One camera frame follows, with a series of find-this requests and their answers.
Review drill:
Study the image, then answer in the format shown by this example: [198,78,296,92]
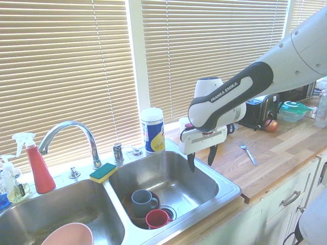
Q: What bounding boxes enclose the narrow beige window blind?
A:
[289,0,327,34]

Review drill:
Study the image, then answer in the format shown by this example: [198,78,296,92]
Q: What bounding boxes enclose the chrome curved faucet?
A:
[38,120,103,170]

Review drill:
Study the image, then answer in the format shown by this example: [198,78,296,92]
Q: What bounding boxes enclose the white wipes canister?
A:
[141,107,166,155]

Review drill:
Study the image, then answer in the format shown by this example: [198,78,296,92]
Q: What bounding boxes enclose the stainless steel double sink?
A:
[0,139,243,245]

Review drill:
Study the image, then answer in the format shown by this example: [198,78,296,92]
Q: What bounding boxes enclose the white kitchen cabinet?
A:
[183,152,327,245]

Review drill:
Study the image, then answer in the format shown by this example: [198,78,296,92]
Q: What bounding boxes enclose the clear soap pump bottle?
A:
[0,154,31,204]

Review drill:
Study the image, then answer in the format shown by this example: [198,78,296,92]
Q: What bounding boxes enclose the chrome sink knob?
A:
[68,166,81,180]

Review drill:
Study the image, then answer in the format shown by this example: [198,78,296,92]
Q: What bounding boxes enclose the chrome sink soap dispenser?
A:
[112,142,125,164]

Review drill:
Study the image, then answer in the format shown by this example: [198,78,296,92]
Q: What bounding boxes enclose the clear water bottle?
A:
[313,89,327,129]

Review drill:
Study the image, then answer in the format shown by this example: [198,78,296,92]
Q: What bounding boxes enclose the pink plastic bowl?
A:
[40,222,94,245]

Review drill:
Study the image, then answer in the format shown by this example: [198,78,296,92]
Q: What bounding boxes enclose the blue plastic object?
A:
[0,191,10,209]

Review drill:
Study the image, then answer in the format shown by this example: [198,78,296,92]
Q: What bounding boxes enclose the dark microwave oven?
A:
[279,81,318,103]

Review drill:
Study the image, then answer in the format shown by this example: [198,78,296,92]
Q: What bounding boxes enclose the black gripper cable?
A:
[180,127,192,141]

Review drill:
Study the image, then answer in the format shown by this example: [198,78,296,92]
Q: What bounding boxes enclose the red spray bottle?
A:
[11,132,57,194]

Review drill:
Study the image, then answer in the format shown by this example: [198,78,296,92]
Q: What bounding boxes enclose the yellow green sponge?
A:
[89,162,118,184]

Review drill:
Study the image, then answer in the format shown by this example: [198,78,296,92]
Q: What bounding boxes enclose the metal sink drain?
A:
[159,205,177,222]

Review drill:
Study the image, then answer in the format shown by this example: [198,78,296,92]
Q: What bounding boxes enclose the red mug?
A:
[145,209,174,230]

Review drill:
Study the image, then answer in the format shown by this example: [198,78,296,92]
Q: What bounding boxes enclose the black toaster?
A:
[238,92,281,130]

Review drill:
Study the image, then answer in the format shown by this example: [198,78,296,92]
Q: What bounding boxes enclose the red apple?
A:
[263,118,279,133]

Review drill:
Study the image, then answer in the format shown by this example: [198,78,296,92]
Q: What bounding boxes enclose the black hanging cable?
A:
[282,224,305,245]

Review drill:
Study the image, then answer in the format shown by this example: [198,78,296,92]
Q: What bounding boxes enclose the metal drawer handle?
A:
[281,189,302,207]

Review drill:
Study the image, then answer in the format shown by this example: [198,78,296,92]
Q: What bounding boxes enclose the silver metal fork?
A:
[239,144,258,166]

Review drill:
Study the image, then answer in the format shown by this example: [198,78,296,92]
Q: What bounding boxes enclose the chrome sink hole cap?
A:
[125,145,144,157]

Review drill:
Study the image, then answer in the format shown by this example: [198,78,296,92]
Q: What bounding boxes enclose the brown wooden bowl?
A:
[121,190,161,230]

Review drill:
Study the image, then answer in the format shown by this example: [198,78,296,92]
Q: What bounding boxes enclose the gray mug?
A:
[131,189,160,218]

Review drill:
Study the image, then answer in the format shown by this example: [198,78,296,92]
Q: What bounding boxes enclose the green lidded food container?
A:
[277,100,314,123]

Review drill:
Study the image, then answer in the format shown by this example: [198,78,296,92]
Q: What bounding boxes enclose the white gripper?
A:
[178,126,228,173]

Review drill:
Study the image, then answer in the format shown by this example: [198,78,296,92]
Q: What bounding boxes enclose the wide beige window blind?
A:
[141,0,290,126]
[0,0,136,176]

